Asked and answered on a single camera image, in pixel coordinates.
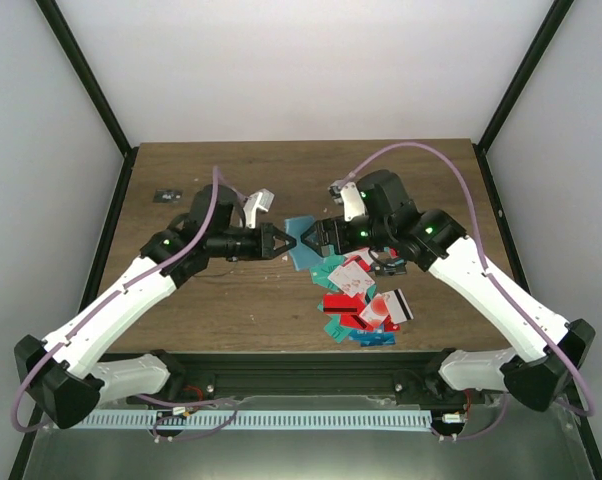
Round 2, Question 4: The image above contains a light blue slotted cable duct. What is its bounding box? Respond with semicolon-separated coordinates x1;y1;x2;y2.
75;410;432;432

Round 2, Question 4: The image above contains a teal card front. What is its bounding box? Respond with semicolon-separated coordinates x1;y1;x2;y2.
324;315;352;344

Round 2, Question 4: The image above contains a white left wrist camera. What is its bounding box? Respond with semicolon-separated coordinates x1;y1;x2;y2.
243;189;275;229

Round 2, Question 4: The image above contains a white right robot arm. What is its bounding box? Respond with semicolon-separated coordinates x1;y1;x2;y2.
300;170;595;412

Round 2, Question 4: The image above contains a red card black stripe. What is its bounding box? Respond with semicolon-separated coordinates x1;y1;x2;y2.
322;293;367;315

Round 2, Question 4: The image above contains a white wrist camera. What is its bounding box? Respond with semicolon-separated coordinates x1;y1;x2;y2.
328;180;367;222
243;189;275;229

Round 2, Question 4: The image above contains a black left frame post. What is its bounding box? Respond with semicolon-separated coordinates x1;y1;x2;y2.
34;0;134;156

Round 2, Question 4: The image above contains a white card pagoda print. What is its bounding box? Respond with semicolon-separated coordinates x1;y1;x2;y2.
328;261;375;297

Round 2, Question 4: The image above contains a blue card front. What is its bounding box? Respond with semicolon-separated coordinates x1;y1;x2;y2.
348;330;396;348

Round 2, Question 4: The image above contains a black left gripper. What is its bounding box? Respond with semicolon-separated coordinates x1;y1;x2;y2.
208;223;297;261

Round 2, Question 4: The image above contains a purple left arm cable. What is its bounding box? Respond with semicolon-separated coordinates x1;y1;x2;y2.
10;167;247;431

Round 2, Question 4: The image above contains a white card red circle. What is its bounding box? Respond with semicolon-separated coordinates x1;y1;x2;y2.
359;292;391;328

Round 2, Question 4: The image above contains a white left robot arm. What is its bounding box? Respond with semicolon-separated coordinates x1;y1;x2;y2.
14;185;296;429

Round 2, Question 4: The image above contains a black frame post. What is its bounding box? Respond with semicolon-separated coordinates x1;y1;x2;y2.
34;0;134;156
473;0;576;154

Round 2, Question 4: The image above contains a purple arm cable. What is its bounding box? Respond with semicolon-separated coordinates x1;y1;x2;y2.
10;167;247;431
348;141;597;419

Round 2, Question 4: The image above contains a white card black stripe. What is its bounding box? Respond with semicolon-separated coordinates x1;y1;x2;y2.
382;289;413;324

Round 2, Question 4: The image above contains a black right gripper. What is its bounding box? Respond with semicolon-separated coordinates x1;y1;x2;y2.
301;215;393;258

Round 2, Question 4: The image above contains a blue card holder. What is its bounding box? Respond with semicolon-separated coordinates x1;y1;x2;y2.
284;216;344;271

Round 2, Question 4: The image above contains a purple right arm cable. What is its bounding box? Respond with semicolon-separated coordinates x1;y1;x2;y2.
348;141;597;419

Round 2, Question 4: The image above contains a black VIP card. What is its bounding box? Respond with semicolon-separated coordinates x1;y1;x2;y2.
153;189;183;204

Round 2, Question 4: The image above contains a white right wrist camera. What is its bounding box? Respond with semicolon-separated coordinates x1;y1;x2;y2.
328;180;367;222

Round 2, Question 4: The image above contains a teal card left pile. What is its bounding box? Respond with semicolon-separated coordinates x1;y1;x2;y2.
309;262;339;291

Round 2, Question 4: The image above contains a black right frame post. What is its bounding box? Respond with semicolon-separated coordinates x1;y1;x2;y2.
473;0;576;154

